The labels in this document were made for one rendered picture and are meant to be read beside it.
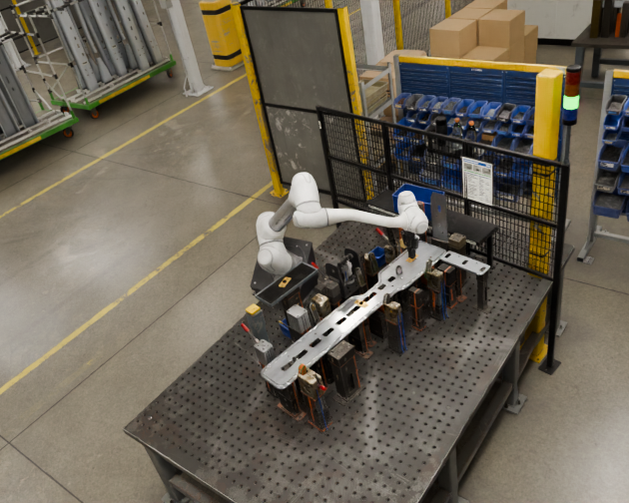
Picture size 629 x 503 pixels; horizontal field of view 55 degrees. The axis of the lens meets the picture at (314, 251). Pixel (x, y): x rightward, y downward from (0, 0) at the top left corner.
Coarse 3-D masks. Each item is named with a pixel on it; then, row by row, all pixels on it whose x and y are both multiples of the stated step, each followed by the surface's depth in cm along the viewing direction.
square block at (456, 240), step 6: (456, 234) 371; (450, 240) 368; (456, 240) 366; (462, 240) 367; (450, 246) 370; (456, 246) 367; (462, 246) 369; (456, 252) 370; (462, 252) 372; (462, 270) 380; (462, 276) 382; (462, 282) 385
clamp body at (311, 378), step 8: (304, 376) 297; (312, 376) 297; (320, 376) 296; (304, 384) 299; (312, 384) 293; (320, 384) 298; (304, 392) 304; (312, 392) 297; (320, 392) 300; (312, 400) 304; (320, 400) 305; (312, 408) 308; (320, 408) 307; (312, 416) 313; (320, 416) 308; (328, 416) 313; (320, 424) 310; (328, 424) 315; (320, 432) 313
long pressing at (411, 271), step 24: (408, 264) 364; (432, 264) 361; (384, 288) 350; (336, 312) 340; (360, 312) 337; (312, 336) 328; (336, 336) 325; (288, 360) 316; (312, 360) 314; (288, 384) 304
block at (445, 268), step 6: (444, 264) 361; (444, 270) 357; (450, 270) 356; (444, 276) 359; (450, 276) 357; (444, 282) 362; (450, 282) 359; (450, 288) 364; (450, 294) 366; (444, 300) 371; (450, 300) 368; (450, 306) 370
